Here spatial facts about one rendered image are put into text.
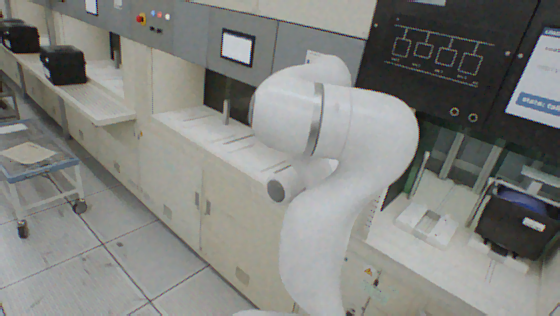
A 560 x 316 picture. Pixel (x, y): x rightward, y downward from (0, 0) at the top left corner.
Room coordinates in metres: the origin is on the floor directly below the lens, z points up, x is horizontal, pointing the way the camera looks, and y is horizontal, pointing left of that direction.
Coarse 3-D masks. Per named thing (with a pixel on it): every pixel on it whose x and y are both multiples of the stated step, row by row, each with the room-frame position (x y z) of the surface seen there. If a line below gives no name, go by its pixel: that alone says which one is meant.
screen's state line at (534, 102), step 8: (520, 96) 0.81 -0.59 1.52; (528, 96) 0.80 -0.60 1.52; (536, 96) 0.79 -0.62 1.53; (520, 104) 0.80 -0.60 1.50; (528, 104) 0.79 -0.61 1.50; (536, 104) 0.78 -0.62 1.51; (544, 104) 0.78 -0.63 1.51; (552, 104) 0.77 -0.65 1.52; (544, 112) 0.77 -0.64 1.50; (552, 112) 0.76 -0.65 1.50
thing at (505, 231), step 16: (544, 176) 1.04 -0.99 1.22; (496, 192) 1.15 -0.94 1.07; (528, 192) 1.03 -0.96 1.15; (496, 208) 1.01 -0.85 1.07; (512, 208) 0.98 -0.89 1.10; (480, 224) 1.02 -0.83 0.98; (496, 224) 0.99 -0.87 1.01; (512, 224) 0.97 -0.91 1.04; (528, 224) 0.94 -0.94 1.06; (544, 224) 0.92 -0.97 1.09; (496, 240) 0.98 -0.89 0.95; (512, 240) 0.95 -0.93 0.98; (528, 240) 0.93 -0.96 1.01; (544, 240) 0.90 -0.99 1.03; (512, 256) 0.94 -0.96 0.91; (528, 256) 0.91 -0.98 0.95
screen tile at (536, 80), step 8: (544, 48) 0.81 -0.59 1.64; (552, 48) 0.80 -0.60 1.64; (544, 56) 0.80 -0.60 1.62; (552, 56) 0.79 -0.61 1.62; (536, 72) 0.80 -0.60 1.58; (544, 72) 0.79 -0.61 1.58; (528, 80) 0.81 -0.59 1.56; (536, 80) 0.80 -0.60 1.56; (544, 80) 0.79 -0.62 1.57; (552, 80) 0.78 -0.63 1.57; (536, 88) 0.79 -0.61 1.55; (544, 88) 0.78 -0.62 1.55; (552, 88) 0.78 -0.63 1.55
